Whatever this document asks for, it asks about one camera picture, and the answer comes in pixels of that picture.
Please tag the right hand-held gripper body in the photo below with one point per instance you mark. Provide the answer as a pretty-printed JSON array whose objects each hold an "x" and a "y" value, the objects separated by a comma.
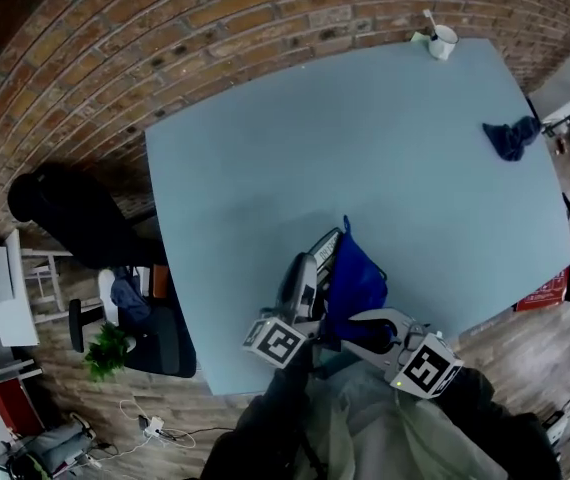
[{"x": 422, "y": 363}]

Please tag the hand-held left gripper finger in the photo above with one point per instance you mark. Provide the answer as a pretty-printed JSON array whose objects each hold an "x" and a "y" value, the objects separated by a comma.
[{"x": 324, "y": 298}]

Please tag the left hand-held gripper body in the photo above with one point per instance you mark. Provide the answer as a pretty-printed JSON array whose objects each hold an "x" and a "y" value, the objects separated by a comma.
[{"x": 296, "y": 288}]

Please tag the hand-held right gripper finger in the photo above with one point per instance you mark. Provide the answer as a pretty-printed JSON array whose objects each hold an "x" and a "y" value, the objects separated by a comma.
[
  {"x": 372, "y": 344},
  {"x": 377, "y": 326}
]

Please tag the bright blue cloth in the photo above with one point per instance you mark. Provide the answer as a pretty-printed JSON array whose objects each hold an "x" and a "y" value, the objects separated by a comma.
[{"x": 355, "y": 278}]

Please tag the person's right forearm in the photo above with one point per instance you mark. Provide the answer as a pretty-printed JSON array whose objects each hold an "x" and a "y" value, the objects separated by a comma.
[{"x": 495, "y": 433}]

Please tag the person's left forearm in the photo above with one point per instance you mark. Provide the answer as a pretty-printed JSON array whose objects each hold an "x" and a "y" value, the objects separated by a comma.
[{"x": 265, "y": 418}]

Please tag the dark blue crumpled cloth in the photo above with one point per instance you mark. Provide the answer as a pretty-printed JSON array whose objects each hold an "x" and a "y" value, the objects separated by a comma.
[{"x": 510, "y": 138}]

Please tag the person's grey-green jacket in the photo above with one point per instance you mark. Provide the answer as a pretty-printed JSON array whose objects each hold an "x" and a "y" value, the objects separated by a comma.
[{"x": 380, "y": 428}]

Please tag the red box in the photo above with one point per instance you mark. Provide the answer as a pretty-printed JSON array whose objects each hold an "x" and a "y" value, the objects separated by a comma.
[{"x": 545, "y": 290}]

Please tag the black chair with blue clothing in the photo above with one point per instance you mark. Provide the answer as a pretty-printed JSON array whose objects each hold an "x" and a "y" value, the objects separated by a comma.
[{"x": 157, "y": 328}]

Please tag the white floor device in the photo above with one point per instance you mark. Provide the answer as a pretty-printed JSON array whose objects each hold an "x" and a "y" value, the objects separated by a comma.
[{"x": 560, "y": 420}]

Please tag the green potted plant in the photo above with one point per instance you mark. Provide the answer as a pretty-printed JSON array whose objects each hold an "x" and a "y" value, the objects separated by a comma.
[{"x": 107, "y": 350}]

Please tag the white power strip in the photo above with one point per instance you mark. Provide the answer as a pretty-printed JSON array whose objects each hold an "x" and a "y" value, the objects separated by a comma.
[{"x": 152, "y": 425}]

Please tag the white wooden rack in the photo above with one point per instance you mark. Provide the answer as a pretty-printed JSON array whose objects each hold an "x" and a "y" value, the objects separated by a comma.
[{"x": 45, "y": 278}]

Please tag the pale green paper note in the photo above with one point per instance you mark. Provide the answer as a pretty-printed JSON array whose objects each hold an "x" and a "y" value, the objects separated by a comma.
[{"x": 419, "y": 38}]

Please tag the white enamel mug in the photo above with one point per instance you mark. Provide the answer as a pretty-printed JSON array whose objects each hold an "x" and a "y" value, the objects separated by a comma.
[{"x": 442, "y": 43}]

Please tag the grey bag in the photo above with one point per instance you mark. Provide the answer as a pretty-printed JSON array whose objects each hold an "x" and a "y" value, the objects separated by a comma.
[{"x": 50, "y": 448}]

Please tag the white toothbrush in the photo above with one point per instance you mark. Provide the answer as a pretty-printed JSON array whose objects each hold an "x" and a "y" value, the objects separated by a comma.
[{"x": 430, "y": 19}]

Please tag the red cabinet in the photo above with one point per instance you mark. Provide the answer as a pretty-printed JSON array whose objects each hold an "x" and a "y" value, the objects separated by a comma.
[{"x": 12, "y": 403}]

